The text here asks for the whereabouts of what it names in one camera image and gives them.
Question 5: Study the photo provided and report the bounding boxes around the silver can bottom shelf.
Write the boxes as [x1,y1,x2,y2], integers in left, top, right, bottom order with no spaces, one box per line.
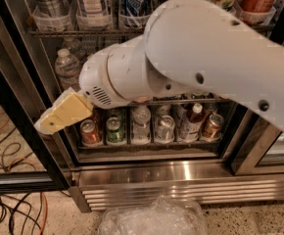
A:
[156,116,175,143]

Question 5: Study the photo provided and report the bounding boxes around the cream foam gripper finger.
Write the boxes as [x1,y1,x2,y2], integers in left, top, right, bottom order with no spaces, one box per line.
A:
[34,87,94,135]

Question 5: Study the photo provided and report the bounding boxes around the left glass fridge door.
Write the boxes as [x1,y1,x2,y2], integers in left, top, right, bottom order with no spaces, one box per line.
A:
[0,0,71,194]

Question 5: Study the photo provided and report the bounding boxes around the rear clear water bottle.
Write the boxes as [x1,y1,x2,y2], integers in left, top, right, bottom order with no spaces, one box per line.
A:
[62,37,87,63]

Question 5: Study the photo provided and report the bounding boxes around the copper can bottom shelf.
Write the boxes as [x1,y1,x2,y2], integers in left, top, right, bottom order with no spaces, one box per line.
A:
[202,114,224,139]

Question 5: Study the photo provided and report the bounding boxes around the blue white tall can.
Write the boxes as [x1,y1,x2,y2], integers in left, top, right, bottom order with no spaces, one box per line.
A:
[121,0,151,28]

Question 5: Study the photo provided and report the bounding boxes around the tea bottle white cap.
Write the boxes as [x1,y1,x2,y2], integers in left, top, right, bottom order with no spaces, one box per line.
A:
[178,103,205,143]

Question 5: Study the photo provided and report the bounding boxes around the clear plastic bag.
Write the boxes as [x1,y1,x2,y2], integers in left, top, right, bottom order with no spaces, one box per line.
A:
[97,196,208,235]

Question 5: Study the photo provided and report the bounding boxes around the water bottle bottom shelf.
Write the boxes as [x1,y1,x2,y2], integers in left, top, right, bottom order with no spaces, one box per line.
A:
[131,105,151,145]

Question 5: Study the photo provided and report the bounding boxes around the orange tall can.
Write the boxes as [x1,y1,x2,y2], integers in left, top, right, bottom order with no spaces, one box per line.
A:
[241,0,275,25]

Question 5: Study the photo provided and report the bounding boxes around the black cables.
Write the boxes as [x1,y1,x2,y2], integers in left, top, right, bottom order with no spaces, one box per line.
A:
[0,127,71,235]

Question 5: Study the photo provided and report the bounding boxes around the clear water bottle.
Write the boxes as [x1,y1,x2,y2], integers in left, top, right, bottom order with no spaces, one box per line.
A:
[55,48,80,91]
[62,37,87,63]

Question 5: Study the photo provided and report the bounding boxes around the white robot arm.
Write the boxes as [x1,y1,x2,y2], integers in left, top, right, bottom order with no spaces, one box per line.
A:
[34,0,284,135]

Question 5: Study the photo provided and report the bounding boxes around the orange can bottom shelf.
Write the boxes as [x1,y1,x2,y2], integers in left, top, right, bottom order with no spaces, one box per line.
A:
[80,119,101,146]

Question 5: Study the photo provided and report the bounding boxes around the front clear water bottle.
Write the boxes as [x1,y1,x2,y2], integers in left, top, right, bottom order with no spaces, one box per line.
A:
[55,48,80,91]

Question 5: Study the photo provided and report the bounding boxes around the right glass fridge door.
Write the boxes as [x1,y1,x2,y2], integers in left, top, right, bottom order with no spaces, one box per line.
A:
[220,23,284,176]

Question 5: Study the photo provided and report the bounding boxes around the glass fridge door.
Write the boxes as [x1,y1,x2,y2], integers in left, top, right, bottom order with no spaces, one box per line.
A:
[220,23,284,176]
[0,0,71,194]

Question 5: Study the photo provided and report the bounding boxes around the green can bottom shelf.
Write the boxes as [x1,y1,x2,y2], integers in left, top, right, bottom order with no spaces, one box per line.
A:
[106,117,124,144]

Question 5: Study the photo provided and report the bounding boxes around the orange cable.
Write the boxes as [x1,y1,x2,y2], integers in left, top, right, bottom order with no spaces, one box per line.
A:
[0,111,48,235]

